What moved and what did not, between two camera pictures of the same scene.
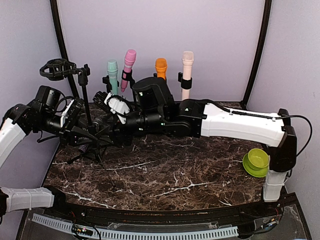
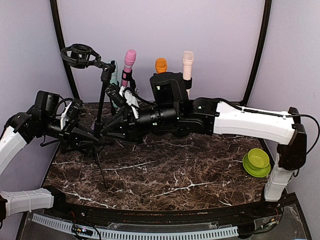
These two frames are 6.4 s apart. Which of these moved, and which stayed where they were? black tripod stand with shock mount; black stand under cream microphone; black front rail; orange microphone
Moved: black tripod stand with shock mount
Stayed: black front rail; orange microphone; black stand under cream microphone
